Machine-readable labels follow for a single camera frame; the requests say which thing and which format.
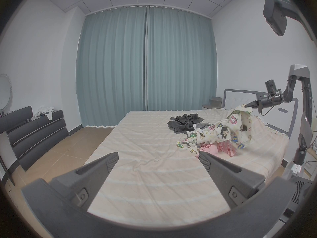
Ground round white framed mirror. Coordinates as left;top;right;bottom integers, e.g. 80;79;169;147
0;73;13;116

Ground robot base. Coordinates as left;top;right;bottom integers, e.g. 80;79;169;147
279;163;317;224

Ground bed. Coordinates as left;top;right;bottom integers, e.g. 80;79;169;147
87;89;299;229

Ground dark grey garment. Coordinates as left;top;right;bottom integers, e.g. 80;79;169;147
175;112;205;124

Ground dark grey chest of drawers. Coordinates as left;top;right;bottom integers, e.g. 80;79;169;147
6;109;69;172

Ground blue-green curtain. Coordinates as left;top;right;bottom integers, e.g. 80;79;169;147
75;8;148;128
146;5;219;111

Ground black garment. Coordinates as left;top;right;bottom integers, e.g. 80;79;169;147
167;119;198;135

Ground grey bedside table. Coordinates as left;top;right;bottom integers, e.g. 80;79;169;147
203;96;222;110

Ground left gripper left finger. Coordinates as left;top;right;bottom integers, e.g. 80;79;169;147
51;152;119;209

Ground white cloth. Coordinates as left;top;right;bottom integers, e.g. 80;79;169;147
33;106;55;121

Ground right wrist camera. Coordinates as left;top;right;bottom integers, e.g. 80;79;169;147
265;79;282;97

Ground dark grey dressing table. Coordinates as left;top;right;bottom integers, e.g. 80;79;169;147
0;106;33;186

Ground white printed pyjama top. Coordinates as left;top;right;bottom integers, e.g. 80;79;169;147
176;104;253;156

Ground pink printed T-shirt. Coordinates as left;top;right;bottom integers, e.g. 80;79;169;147
198;142;239;157

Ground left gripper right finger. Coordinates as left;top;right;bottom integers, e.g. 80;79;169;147
198;151;267;209

